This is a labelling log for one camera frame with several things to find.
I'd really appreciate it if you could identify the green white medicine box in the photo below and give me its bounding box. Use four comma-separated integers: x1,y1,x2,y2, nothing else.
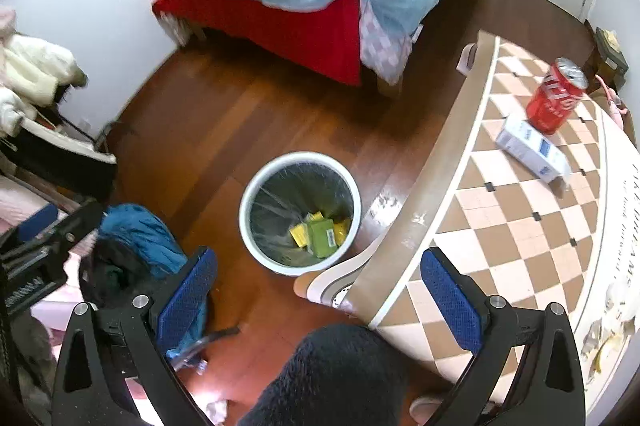
306,218,338,259

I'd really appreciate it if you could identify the red cola can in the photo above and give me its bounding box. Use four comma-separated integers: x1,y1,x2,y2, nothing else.
526,57,588,135

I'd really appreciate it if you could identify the white round trash bin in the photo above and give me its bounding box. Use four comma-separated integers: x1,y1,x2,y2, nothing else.
239,151,362,277

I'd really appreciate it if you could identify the blue clothing pile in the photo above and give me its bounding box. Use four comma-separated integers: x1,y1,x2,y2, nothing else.
79,203,212,372

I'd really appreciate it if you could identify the pink slipper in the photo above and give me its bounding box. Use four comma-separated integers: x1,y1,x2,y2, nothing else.
409,394,444,425

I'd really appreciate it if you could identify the black fleece trouser leg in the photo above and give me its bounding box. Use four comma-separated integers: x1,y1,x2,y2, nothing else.
239,323,408,426

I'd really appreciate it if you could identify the checkered tablecloth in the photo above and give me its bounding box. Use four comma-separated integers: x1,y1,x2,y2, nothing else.
294,32,639,422

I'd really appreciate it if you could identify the white fluffy jacket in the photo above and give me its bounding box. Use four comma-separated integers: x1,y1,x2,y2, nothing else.
1,6,88,137

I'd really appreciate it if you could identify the white blue carton box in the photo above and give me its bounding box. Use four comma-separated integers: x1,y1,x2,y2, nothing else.
496,115,570,183

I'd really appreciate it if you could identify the checkered pillow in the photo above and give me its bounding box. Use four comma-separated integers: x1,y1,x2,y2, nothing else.
359,0,423,87

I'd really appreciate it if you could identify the tissue box on stool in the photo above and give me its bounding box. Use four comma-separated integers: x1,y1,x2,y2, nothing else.
582,27,628,94

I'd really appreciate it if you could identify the red bed sheet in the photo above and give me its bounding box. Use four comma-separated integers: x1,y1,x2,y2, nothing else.
152,0,361,86

